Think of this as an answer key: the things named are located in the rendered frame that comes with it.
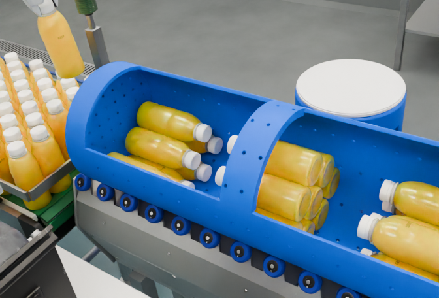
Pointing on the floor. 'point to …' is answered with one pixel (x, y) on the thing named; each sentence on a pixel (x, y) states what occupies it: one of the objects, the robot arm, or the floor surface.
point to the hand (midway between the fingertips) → (44, 5)
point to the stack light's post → (97, 47)
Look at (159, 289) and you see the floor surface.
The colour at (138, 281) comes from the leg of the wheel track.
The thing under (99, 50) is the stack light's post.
